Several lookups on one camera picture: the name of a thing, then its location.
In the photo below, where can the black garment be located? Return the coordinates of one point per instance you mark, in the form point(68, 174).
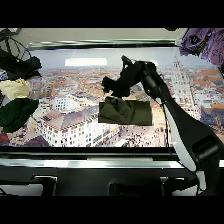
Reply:
point(20, 65)

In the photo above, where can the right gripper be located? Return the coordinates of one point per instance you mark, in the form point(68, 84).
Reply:
point(128, 80)

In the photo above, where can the red garment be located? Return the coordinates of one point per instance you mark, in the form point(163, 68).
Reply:
point(3, 138)

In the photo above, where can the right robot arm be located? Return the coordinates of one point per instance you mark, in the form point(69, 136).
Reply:
point(188, 131)

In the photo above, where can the cream garment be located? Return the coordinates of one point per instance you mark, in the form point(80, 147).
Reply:
point(15, 88)

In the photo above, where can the purple patterned garment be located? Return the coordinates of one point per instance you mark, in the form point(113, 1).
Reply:
point(204, 42)

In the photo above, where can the olive green garment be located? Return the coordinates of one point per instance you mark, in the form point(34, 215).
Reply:
point(128, 113)

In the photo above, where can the dark green garment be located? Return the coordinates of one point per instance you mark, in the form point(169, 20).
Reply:
point(16, 114)

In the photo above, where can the silver frame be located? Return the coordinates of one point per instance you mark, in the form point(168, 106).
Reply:
point(86, 163)

